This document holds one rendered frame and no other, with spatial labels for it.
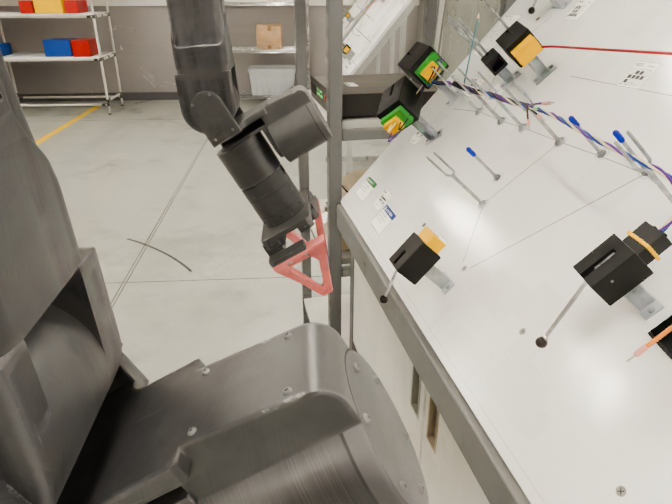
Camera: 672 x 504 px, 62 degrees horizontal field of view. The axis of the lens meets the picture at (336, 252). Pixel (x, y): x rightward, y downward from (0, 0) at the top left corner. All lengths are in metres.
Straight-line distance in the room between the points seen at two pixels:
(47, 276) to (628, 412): 0.60
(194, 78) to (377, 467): 0.51
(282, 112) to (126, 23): 7.58
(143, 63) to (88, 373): 8.02
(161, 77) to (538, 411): 7.70
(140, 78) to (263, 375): 8.08
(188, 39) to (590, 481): 0.61
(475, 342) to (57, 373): 0.71
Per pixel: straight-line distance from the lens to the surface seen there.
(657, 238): 0.66
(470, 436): 0.78
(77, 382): 0.19
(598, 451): 0.67
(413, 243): 0.89
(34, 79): 8.68
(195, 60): 0.62
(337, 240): 1.56
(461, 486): 0.98
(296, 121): 0.63
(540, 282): 0.82
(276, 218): 0.66
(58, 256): 0.18
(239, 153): 0.64
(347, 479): 0.17
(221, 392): 0.18
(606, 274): 0.65
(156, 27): 8.10
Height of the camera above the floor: 1.38
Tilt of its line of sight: 25 degrees down
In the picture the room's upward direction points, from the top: straight up
